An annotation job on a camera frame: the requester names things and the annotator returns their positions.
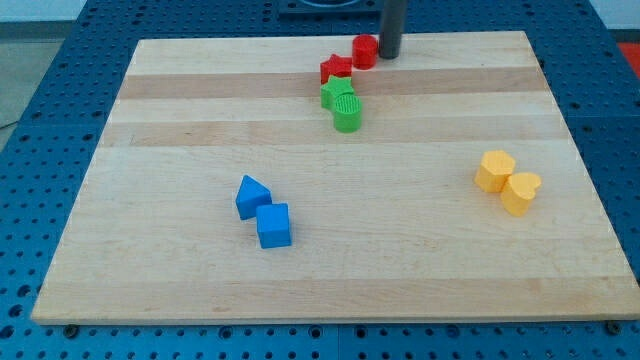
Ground light wooden board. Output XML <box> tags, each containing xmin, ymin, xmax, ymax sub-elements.
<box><xmin>32</xmin><ymin>31</ymin><xmax>639</xmax><ymax>325</ymax></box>

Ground green cylinder block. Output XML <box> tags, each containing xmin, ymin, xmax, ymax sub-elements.
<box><xmin>333</xmin><ymin>94</ymin><xmax>362</xmax><ymax>133</ymax></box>

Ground green star block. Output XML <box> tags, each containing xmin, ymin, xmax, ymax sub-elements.
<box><xmin>320</xmin><ymin>75</ymin><xmax>355</xmax><ymax>110</ymax></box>

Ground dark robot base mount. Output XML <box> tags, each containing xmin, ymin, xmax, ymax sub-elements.
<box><xmin>276</xmin><ymin>0</ymin><xmax>384</xmax><ymax>18</ymax></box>

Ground blue cube block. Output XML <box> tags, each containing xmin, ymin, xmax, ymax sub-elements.
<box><xmin>256</xmin><ymin>203</ymin><xmax>292</xmax><ymax>249</ymax></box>

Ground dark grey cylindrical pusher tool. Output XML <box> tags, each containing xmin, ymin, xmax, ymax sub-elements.
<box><xmin>378</xmin><ymin>0</ymin><xmax>409</xmax><ymax>59</ymax></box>

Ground yellow heart block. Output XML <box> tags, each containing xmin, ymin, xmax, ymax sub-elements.
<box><xmin>500</xmin><ymin>172</ymin><xmax>542</xmax><ymax>217</ymax></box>

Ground blue triangle block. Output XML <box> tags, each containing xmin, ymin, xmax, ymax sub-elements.
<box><xmin>235</xmin><ymin>175</ymin><xmax>272</xmax><ymax>220</ymax></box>

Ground yellow hexagon block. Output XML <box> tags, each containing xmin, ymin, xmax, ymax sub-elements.
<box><xmin>474</xmin><ymin>150</ymin><xmax>516</xmax><ymax>193</ymax></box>

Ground red cylinder block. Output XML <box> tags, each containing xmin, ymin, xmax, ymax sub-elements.
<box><xmin>352</xmin><ymin>34</ymin><xmax>378</xmax><ymax>70</ymax></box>

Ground red star block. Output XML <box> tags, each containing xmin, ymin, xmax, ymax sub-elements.
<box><xmin>320</xmin><ymin>54</ymin><xmax>352</xmax><ymax>84</ymax></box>

